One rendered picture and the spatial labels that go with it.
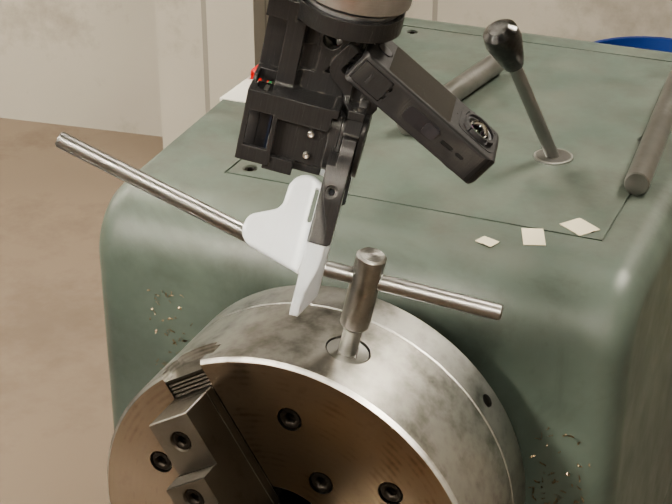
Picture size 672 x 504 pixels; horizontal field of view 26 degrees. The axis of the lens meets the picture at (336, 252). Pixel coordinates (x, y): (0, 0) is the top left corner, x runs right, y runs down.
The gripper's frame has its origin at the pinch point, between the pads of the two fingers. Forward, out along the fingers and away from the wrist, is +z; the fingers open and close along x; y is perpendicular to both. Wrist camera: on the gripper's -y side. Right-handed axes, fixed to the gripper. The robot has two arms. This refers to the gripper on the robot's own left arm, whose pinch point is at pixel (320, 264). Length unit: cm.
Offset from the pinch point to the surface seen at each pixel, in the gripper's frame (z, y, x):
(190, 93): 139, 58, -293
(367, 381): 6.9, -5.4, 2.8
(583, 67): 4, -20, -58
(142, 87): 153, 77, -317
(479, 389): 9.7, -14.0, -3.7
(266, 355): 7.4, 2.2, 2.2
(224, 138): 10.0, 12.7, -33.0
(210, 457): 14.4, 4.2, 6.6
